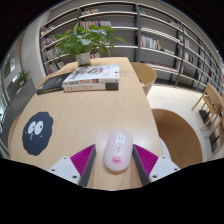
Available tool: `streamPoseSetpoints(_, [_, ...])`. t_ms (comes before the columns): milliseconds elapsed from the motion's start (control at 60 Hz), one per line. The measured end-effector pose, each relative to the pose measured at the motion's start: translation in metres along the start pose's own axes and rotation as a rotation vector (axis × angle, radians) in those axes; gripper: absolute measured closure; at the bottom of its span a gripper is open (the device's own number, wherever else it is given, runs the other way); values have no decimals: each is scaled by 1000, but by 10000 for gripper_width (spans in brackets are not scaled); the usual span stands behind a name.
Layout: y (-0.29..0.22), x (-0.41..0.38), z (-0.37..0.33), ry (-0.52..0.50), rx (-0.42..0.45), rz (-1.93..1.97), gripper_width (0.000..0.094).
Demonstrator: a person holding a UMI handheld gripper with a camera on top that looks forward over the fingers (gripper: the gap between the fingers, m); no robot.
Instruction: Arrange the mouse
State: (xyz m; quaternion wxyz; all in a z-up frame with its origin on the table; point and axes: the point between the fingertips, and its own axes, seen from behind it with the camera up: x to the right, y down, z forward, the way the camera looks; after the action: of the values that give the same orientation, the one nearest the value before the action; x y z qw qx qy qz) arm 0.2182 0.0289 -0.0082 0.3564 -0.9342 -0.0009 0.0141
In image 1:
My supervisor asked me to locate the book with red-lettered spine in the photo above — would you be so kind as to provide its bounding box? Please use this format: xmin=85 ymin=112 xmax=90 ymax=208
xmin=62 ymin=81 xmax=120 ymax=93

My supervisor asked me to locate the white illustrated cover book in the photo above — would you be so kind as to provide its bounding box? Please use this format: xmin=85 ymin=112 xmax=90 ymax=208
xmin=62 ymin=64 xmax=120 ymax=87

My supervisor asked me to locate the group of slatted wooden chairs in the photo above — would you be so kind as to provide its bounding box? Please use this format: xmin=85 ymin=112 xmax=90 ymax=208
xmin=191 ymin=82 xmax=224 ymax=158

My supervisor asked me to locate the dark mouse pad with eyes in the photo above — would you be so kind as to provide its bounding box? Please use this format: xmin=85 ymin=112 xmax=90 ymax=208
xmin=21 ymin=111 xmax=55 ymax=157

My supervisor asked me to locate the pale pink computer mouse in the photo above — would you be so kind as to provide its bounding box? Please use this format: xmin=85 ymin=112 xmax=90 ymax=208
xmin=102 ymin=129 xmax=134 ymax=173

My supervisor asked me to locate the green potted plant white pot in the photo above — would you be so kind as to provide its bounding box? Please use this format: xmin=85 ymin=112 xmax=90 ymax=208
xmin=53 ymin=21 xmax=128 ymax=67

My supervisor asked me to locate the black hardcover book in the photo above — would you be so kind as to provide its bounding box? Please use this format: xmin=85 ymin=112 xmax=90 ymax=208
xmin=35 ymin=72 xmax=73 ymax=96

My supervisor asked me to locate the curved wooden chair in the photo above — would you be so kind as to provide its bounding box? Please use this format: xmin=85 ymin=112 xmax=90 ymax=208
xmin=7 ymin=114 xmax=21 ymax=151
xmin=151 ymin=108 xmax=204 ymax=169
xmin=130 ymin=61 xmax=158 ymax=97

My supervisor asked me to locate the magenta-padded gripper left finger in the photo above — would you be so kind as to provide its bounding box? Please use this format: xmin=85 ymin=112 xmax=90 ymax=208
xmin=48 ymin=143 xmax=97 ymax=188

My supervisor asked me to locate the grey shelf unit with books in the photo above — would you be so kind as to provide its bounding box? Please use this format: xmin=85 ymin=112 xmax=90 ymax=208
xmin=39 ymin=1 xmax=224 ymax=94

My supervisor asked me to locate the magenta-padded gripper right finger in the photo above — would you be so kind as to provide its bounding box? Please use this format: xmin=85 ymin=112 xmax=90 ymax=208
xmin=132 ymin=143 xmax=181 ymax=187

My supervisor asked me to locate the small green background plant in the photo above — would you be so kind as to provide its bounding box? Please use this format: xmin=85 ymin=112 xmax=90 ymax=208
xmin=17 ymin=69 xmax=31 ymax=87

